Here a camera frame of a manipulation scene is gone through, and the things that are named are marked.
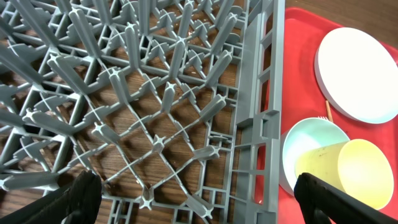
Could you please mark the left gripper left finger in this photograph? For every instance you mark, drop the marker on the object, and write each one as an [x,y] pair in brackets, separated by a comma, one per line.
[78,202]

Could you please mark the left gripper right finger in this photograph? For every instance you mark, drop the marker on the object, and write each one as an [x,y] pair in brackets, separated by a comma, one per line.
[321,202]

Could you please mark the yellow plastic cup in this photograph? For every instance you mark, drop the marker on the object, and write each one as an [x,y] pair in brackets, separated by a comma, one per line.
[356,167]

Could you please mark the light blue bowl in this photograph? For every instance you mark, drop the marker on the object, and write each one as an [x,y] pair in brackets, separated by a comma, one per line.
[305,135]

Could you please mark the white plastic fork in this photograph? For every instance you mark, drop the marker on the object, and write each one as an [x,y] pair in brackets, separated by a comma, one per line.
[323,117]

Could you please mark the grey plastic dishwasher rack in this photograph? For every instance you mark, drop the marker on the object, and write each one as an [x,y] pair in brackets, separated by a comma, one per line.
[174,105]

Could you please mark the wooden chopstick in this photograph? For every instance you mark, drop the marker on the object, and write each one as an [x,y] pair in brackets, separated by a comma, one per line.
[328,111]

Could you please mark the red plastic tray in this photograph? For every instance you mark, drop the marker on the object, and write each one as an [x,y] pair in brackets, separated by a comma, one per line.
[301,96]

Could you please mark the light blue round plate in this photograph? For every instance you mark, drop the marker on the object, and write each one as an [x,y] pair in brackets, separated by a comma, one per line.
[357,75]

